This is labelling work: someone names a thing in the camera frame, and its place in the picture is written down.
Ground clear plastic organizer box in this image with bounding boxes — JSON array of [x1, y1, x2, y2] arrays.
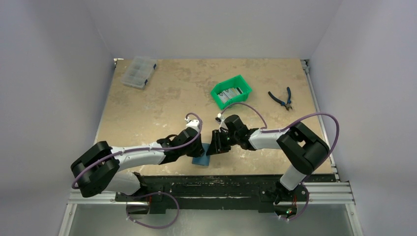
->
[[121, 56, 158, 90]]

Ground green plastic bin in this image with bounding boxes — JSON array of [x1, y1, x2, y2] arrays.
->
[[210, 75, 252, 110]]

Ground stack of credit cards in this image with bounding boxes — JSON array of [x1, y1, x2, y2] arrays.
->
[[217, 88, 242, 103]]

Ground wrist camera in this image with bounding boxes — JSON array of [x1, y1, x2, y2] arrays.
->
[[186, 119, 201, 132], [215, 113, 229, 132]]

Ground blue handled pliers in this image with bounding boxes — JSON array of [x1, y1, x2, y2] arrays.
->
[[268, 87, 293, 111]]

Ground aluminium frame rail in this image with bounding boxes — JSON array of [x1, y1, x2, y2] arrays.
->
[[69, 174, 354, 207]]

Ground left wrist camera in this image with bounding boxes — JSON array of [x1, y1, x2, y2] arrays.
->
[[186, 119, 201, 132]]

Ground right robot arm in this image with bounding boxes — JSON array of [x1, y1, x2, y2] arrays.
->
[[206, 115, 330, 200]]

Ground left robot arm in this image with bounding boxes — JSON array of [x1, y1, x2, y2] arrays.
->
[[70, 126, 204, 201]]

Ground blue card holder wallet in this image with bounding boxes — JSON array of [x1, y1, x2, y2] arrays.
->
[[192, 143, 210, 167]]

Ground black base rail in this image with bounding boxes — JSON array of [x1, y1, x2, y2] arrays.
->
[[116, 174, 336, 215]]

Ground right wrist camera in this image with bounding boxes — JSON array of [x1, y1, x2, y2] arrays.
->
[[215, 113, 229, 132]]

